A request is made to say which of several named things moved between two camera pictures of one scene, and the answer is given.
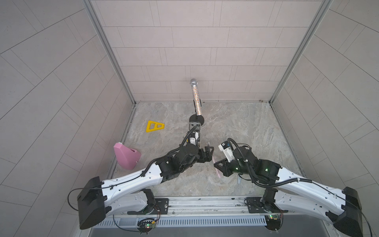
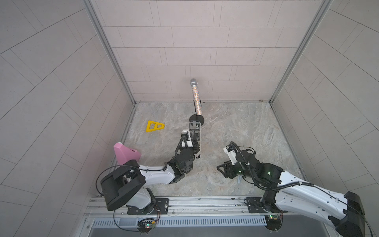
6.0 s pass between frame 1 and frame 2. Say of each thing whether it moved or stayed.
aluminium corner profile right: stayed
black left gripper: moved
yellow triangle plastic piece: stayed
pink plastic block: stayed
